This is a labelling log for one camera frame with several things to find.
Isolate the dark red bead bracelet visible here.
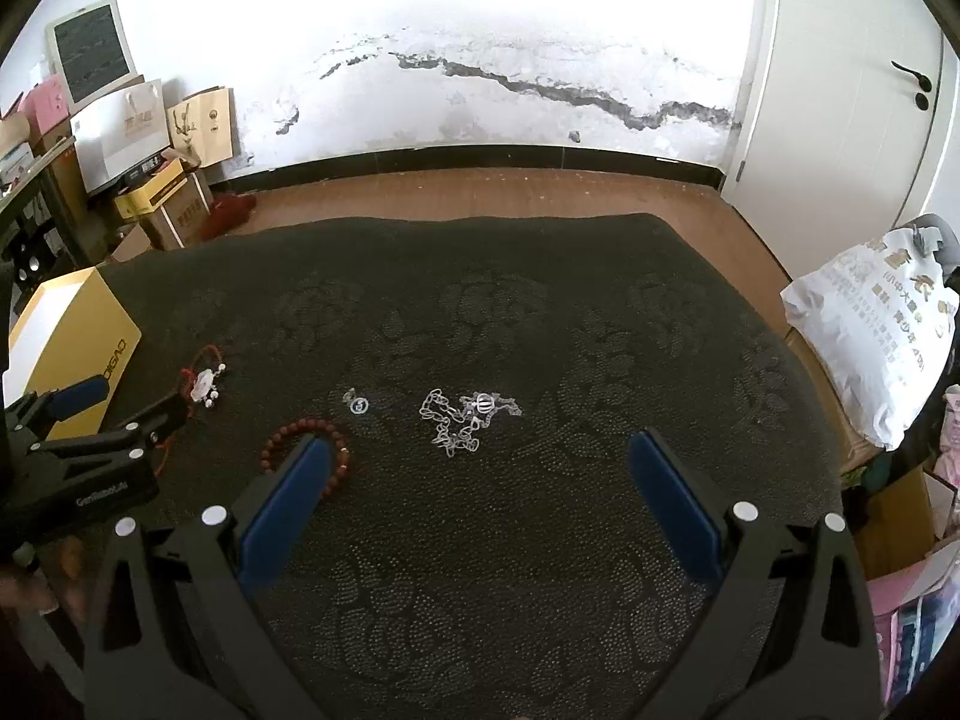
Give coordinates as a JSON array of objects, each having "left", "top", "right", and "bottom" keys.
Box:
[{"left": 260, "top": 418, "right": 352, "bottom": 492}]

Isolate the black door handle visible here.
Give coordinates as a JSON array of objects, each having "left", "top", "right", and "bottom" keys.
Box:
[{"left": 891, "top": 60, "right": 935, "bottom": 110}]

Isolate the silver chain necklace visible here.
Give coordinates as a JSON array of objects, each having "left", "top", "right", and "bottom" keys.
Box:
[{"left": 418, "top": 388, "right": 524, "bottom": 458}]

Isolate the brown cardboard box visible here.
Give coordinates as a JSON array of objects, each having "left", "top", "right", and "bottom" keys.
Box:
[{"left": 139, "top": 172, "right": 215, "bottom": 251}]

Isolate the black speaker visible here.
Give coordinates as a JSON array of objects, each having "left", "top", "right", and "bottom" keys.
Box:
[{"left": 15, "top": 232, "right": 62, "bottom": 290}]

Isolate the tan cardboard box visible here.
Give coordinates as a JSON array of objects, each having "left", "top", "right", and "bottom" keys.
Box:
[{"left": 847, "top": 465, "right": 938, "bottom": 580}]

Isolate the person's left hand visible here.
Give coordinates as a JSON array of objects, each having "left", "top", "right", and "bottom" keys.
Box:
[{"left": 0, "top": 540, "right": 87, "bottom": 616}]

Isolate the yellow flat carton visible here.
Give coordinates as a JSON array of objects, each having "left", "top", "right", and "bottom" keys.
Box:
[{"left": 112, "top": 161, "right": 188, "bottom": 223}]

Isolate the red cloth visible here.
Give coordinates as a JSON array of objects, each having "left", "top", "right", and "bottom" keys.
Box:
[{"left": 206, "top": 191, "right": 257, "bottom": 241}]

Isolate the white printed plastic bag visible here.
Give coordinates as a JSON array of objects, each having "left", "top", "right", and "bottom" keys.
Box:
[{"left": 780, "top": 229, "right": 960, "bottom": 452}]

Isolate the white paper bag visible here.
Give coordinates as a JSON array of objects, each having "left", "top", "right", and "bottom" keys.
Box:
[{"left": 71, "top": 79, "right": 173, "bottom": 194}]

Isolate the white framed dark board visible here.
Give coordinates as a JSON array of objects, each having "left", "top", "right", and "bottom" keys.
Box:
[{"left": 45, "top": 0, "right": 137, "bottom": 107}]

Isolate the dark floral patterned blanket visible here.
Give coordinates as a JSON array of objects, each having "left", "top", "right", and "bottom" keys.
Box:
[{"left": 0, "top": 211, "right": 857, "bottom": 720}]

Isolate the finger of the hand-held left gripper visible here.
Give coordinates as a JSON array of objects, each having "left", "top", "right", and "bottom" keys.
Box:
[
  {"left": 0, "top": 377, "right": 110, "bottom": 452},
  {"left": 22, "top": 388, "right": 193, "bottom": 482}
]

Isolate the white door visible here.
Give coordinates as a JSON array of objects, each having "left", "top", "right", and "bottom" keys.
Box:
[{"left": 724, "top": 0, "right": 960, "bottom": 242}]

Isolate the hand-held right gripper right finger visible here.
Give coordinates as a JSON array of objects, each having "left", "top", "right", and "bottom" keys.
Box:
[{"left": 627, "top": 428, "right": 883, "bottom": 720}]

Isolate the brown paper bag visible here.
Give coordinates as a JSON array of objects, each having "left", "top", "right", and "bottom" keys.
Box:
[{"left": 166, "top": 86, "right": 235, "bottom": 170}]

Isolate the red string bracelet white charm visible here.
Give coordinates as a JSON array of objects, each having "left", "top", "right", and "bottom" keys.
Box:
[{"left": 178, "top": 345, "right": 230, "bottom": 421}]

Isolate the pink box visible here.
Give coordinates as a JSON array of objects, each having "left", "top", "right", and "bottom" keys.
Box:
[{"left": 19, "top": 79, "right": 73, "bottom": 143}]

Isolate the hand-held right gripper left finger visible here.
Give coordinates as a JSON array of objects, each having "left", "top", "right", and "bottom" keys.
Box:
[{"left": 82, "top": 433, "right": 335, "bottom": 720}]

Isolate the black desk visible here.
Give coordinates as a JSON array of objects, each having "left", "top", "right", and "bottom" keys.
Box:
[{"left": 0, "top": 135, "right": 77, "bottom": 256}]

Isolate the pink bag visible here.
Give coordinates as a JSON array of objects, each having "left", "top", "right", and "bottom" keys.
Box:
[{"left": 870, "top": 551, "right": 960, "bottom": 720}]

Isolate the yellow cardboard box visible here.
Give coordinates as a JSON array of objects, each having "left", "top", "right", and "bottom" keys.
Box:
[{"left": 0, "top": 266, "right": 143, "bottom": 445}]

